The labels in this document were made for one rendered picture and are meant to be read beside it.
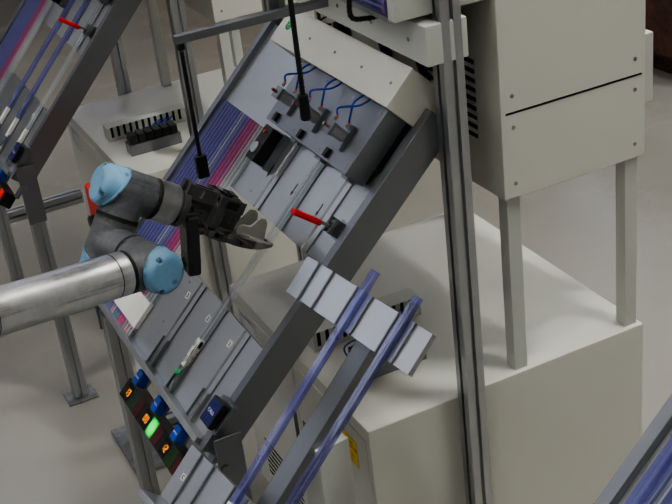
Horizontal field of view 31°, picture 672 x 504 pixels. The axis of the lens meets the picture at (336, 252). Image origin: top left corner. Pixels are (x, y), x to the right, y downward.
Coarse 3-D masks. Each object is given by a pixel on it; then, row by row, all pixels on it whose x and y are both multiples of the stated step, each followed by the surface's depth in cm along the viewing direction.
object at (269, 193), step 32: (256, 64) 263; (288, 64) 253; (256, 96) 257; (288, 160) 237; (256, 192) 241; (288, 192) 232; (320, 192) 224; (352, 192) 217; (288, 224) 228; (320, 256) 216
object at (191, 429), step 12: (108, 312) 258; (120, 336) 250; (132, 348) 244; (144, 360) 240; (156, 372) 238; (156, 384) 232; (168, 396) 228; (180, 408) 225; (180, 420) 221; (192, 432) 217
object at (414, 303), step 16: (416, 304) 182; (400, 320) 183; (400, 336) 183; (384, 352) 182; (368, 368) 183; (368, 384) 182; (352, 400) 183; (336, 432) 182; (320, 448) 183; (320, 464) 183; (304, 480) 182
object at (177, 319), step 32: (192, 288) 242; (160, 320) 246; (192, 320) 237; (224, 320) 229; (160, 352) 239; (224, 352) 224; (256, 352) 217; (192, 384) 227; (224, 384) 220; (192, 416) 222
